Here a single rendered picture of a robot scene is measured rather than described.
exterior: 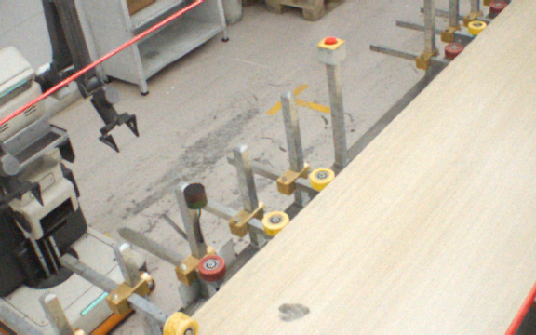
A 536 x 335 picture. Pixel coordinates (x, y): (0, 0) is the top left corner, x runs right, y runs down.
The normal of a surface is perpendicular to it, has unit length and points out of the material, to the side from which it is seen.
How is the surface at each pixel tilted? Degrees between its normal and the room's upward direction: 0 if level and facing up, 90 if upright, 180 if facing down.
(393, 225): 0
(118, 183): 0
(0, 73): 42
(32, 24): 90
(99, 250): 0
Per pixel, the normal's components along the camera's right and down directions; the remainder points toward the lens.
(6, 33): 0.78, 0.29
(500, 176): -0.14, -0.79
